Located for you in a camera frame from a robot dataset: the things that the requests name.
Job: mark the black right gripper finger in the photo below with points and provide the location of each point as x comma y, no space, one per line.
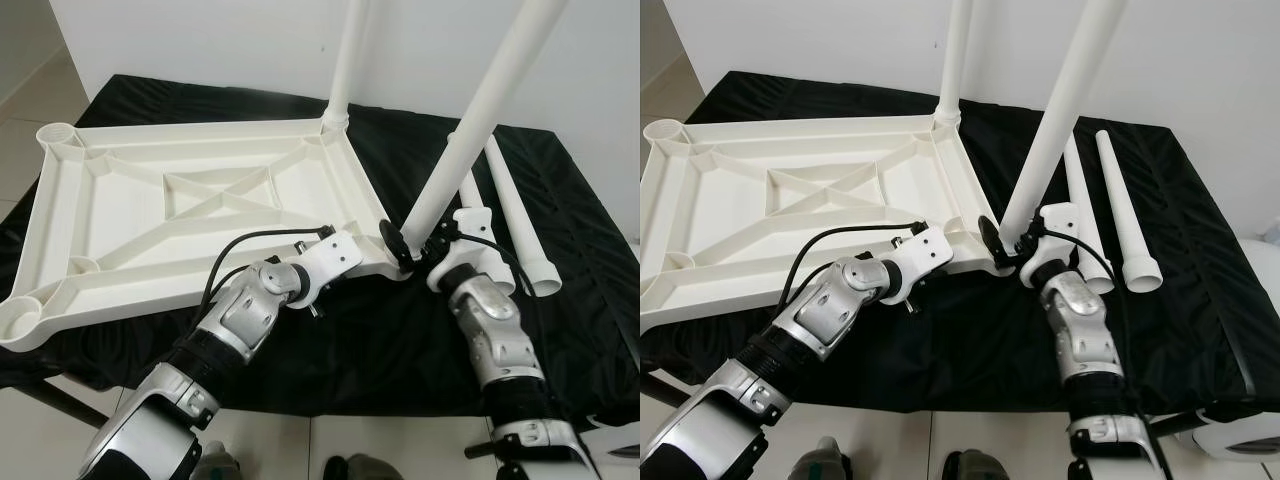
990,238
395,242

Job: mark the white plastic children table top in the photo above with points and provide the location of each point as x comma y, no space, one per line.
110,220
720,215

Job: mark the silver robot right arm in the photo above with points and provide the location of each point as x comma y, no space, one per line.
1085,335
500,340

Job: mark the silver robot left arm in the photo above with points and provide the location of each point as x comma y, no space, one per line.
830,315
240,320

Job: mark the black tablecloth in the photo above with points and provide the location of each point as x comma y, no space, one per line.
400,360
990,360

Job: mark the grey robot right leg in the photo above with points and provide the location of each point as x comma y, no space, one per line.
360,468
978,467

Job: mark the grey robot leg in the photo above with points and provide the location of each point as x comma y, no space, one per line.
822,461
213,463
978,467
360,468

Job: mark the black metal table leg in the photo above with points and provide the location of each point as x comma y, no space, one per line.
660,388
65,405
482,449
1175,423

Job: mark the grey robot left leg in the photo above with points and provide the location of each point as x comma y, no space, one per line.
822,461
213,463

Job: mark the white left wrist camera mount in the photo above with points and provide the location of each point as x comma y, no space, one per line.
330,260
920,255

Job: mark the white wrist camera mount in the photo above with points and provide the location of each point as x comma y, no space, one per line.
470,230
330,260
1058,225
920,255

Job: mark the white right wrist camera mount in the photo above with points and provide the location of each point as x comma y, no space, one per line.
1058,225
470,230

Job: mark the white wall socket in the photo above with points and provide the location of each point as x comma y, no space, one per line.
1272,233

